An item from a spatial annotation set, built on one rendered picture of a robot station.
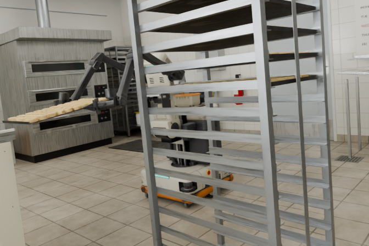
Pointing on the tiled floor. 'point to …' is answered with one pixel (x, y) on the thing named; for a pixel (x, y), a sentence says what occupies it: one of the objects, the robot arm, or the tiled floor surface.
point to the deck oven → (52, 89)
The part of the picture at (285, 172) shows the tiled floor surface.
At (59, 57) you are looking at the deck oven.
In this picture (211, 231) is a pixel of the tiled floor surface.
